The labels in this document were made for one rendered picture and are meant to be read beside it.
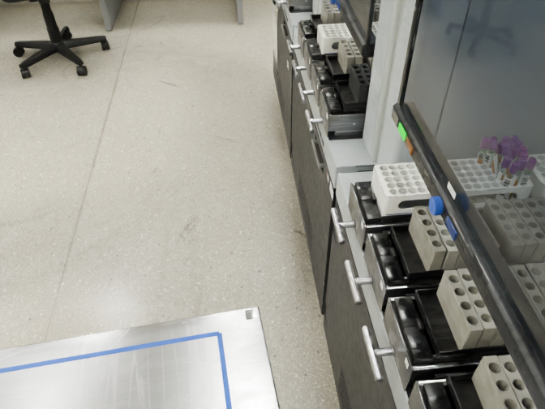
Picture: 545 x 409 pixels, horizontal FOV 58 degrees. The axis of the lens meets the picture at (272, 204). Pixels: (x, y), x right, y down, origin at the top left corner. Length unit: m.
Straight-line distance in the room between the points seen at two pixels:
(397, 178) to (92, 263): 1.40
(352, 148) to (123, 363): 0.79
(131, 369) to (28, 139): 2.23
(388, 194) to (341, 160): 0.31
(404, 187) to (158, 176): 1.61
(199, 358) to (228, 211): 1.45
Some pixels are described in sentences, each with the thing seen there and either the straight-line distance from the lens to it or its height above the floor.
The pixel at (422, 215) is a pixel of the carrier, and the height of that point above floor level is 0.88.
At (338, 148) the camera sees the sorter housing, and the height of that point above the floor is 0.73.
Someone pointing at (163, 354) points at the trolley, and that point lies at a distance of 0.81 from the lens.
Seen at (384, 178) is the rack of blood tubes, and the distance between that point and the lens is 1.02.
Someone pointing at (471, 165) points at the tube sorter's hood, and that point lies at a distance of 0.73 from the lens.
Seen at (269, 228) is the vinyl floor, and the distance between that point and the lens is 2.11.
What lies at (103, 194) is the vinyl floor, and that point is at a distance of 2.41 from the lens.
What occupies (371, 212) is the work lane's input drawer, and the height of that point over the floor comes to 0.82.
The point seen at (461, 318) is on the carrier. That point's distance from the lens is 0.81.
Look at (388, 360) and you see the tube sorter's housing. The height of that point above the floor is 0.70.
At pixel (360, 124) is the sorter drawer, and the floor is 0.77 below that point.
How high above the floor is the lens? 1.50
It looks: 43 degrees down
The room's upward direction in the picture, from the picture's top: 1 degrees counter-clockwise
